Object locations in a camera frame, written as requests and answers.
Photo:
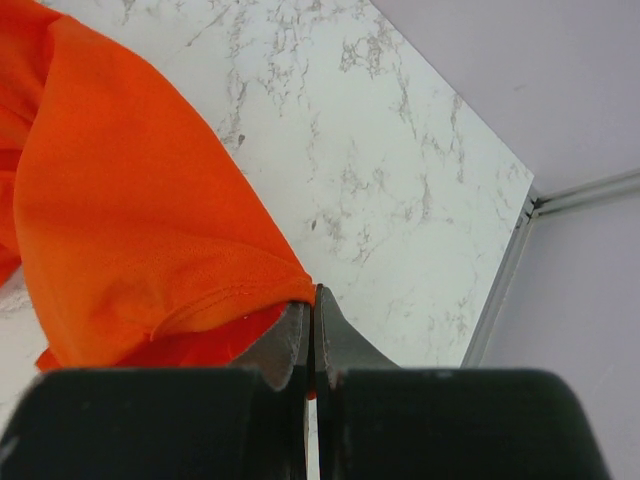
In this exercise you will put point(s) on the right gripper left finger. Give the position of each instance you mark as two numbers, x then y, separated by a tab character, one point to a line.
276	353

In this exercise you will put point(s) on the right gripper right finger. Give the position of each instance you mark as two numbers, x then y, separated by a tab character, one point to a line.
337	345

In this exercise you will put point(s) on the orange t-shirt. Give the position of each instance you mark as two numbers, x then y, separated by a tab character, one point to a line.
141	242

